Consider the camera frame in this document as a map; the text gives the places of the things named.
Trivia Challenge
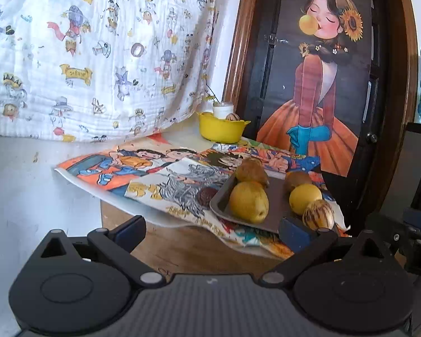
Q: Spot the yellow plastic bowl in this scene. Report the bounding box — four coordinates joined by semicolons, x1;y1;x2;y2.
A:
197;111;252;144

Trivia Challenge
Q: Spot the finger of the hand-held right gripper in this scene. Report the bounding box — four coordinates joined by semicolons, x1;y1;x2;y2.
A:
366;211;413;251
403;208;421;233

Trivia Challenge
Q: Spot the white jar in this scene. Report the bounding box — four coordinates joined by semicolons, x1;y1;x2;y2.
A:
212;102;235;120

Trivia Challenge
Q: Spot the white cartoon printed blanket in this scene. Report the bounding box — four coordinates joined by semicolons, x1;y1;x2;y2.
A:
0;0;220;143

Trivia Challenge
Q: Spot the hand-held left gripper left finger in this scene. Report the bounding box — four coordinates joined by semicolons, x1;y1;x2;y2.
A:
30;215;167;287

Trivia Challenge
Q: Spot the grey metal tray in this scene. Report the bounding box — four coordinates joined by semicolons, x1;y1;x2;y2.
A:
209;168;338;234

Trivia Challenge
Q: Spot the black door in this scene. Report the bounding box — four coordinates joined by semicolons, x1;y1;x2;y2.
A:
238;0;408;226

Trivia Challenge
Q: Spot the wall poster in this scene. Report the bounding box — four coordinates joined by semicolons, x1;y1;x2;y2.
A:
256;0;373;178

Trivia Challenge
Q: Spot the grey haired figure drawing paper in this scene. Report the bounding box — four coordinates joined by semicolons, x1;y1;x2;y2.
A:
125;158;240;229

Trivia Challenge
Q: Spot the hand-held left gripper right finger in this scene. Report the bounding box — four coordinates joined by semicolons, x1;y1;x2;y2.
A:
259;217;394;287

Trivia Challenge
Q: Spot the yellow round fruit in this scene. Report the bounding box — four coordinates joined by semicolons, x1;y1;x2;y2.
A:
229;181;269;224
289;183;323;216

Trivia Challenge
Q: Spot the brown oval fruit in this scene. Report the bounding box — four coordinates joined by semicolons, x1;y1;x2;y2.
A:
235;157;270;189
284;171;313;194

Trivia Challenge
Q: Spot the brown wooden door frame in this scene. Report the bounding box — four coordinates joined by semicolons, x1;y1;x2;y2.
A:
223;0;420;219

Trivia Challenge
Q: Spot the colourful cartoon fighter paper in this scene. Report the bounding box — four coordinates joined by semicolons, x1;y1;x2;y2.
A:
200;144;349;258

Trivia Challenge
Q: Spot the orange blue cartoon paper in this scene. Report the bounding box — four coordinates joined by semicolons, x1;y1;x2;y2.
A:
54;137;201;201

